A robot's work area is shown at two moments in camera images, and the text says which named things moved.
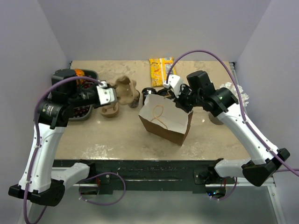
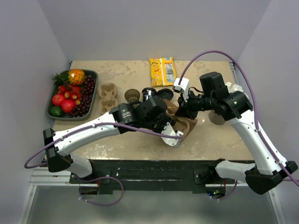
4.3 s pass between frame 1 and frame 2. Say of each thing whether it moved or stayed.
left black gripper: moved
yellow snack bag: stayed
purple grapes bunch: stayed
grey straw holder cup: stayed
